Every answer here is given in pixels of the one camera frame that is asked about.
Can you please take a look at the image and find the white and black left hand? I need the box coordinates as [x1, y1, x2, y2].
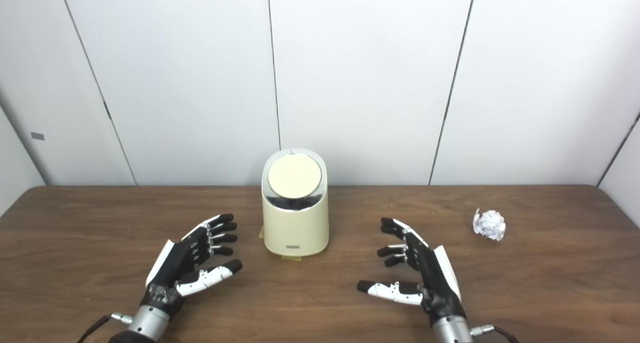
[140, 213, 244, 318]

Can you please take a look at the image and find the white and black right hand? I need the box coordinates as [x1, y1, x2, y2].
[356, 217, 467, 326]

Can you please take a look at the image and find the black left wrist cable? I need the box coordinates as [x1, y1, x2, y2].
[76, 312, 134, 343]

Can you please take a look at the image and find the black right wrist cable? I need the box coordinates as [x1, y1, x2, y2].
[470, 324, 521, 343]

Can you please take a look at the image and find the cream round bin lid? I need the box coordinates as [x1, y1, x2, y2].
[267, 152, 323, 200]

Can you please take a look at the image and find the white paper ball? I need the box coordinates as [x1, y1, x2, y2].
[472, 208, 507, 242]

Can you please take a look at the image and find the cream-colored bin body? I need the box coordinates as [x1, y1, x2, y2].
[261, 148, 331, 258]

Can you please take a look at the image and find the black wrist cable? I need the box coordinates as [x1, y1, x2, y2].
[76, 312, 134, 343]
[470, 324, 521, 343]

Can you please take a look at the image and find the yellow tape under bin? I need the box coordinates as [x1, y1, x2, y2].
[258, 225, 304, 262]

